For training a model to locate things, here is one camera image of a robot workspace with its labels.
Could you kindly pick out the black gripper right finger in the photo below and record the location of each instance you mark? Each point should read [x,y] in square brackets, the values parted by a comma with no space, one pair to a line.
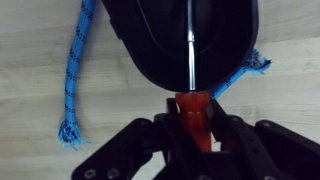
[276,146]

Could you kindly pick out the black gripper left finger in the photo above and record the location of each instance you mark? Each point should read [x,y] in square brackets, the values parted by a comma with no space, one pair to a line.
[120,153]

